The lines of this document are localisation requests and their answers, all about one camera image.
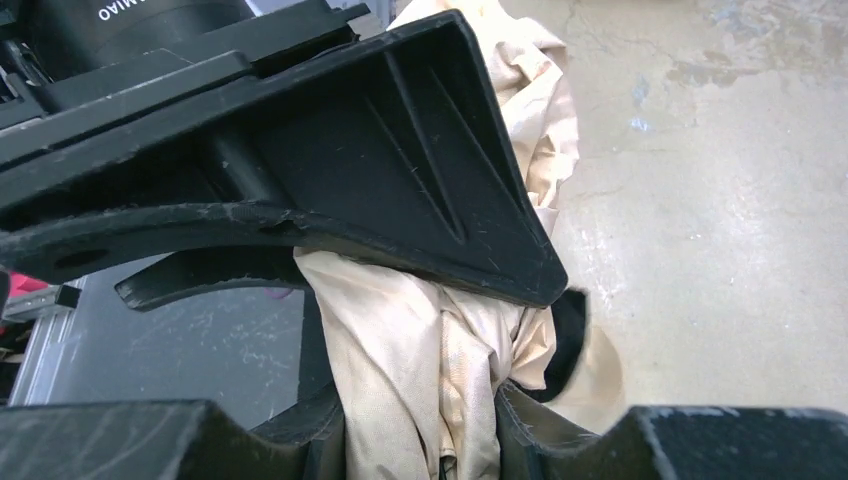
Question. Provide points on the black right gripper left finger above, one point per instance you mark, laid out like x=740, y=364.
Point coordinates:
x=179, y=439

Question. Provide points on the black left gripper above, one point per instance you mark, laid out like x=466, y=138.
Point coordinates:
x=55, y=40

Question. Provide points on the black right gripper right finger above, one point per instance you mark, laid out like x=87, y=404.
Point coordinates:
x=657, y=442

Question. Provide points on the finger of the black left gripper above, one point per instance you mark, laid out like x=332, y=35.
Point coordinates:
x=189, y=273
x=284, y=130

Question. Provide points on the beige folding umbrella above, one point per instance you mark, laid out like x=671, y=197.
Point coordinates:
x=417, y=365

